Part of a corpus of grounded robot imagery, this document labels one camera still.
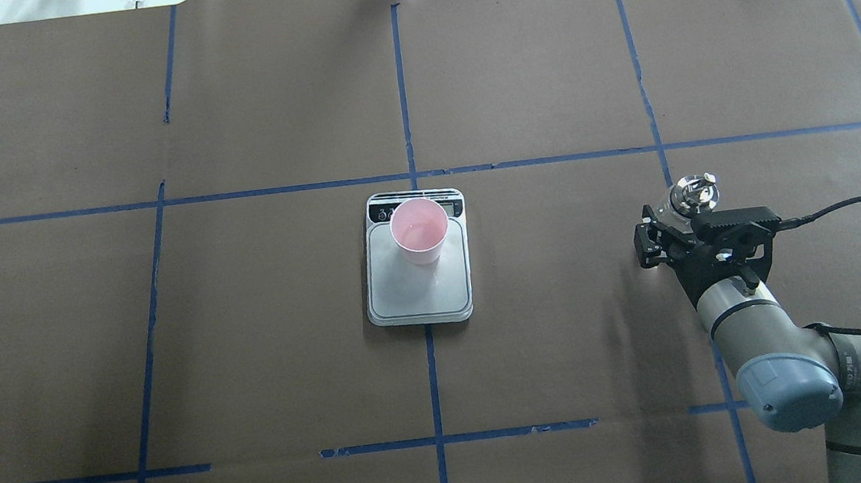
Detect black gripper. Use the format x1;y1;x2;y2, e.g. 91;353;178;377
634;203;782;306

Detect clear glass sauce bottle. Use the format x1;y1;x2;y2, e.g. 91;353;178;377
633;172;721;254

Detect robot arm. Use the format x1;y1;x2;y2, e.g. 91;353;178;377
634;198;861;483

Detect digital kitchen scale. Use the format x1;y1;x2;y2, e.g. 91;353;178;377
364;188;474;327

